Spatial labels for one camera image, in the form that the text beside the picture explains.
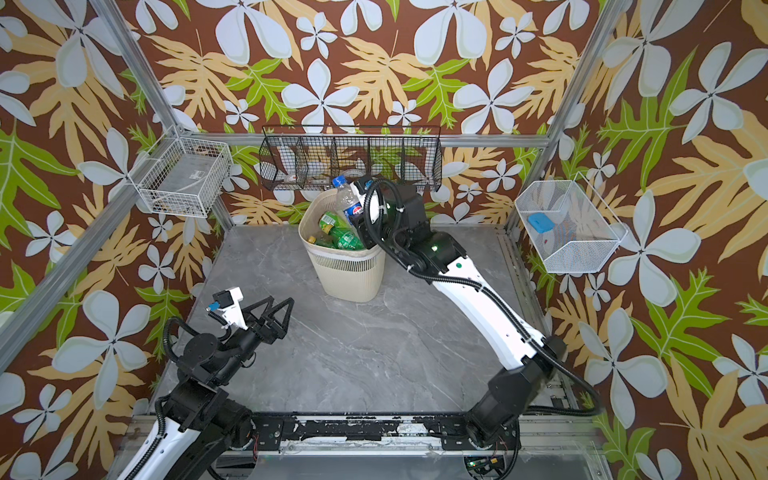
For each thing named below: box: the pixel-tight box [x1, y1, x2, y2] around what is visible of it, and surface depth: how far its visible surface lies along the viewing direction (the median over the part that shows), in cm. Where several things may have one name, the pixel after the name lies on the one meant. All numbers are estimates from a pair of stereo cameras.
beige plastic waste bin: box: [298, 189, 386, 303], surface depth 88 cm
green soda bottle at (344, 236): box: [318, 211, 365, 251], surface depth 86 cm
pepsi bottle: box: [332, 175, 364, 231], surface depth 67 cm
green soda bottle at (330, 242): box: [307, 234, 337, 249], surface depth 83 cm
